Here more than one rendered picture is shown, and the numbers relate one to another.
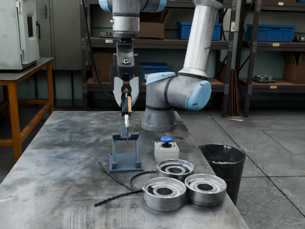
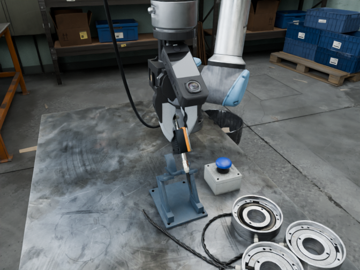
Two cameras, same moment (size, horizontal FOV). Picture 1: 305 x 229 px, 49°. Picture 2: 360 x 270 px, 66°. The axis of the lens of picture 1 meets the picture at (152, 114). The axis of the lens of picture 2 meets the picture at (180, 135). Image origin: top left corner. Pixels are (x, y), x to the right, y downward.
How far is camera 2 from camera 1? 0.53 m
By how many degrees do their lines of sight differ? 20
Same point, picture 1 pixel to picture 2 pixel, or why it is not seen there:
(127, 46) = (183, 53)
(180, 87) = (216, 81)
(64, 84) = (28, 50)
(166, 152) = (227, 181)
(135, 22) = (194, 11)
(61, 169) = (96, 238)
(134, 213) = not seen: outside the picture
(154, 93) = not seen: hidden behind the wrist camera
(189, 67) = (224, 53)
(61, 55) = (18, 17)
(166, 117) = not seen: hidden behind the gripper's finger
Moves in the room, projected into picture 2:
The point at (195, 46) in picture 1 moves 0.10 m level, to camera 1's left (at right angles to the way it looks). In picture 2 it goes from (232, 25) to (198, 27)
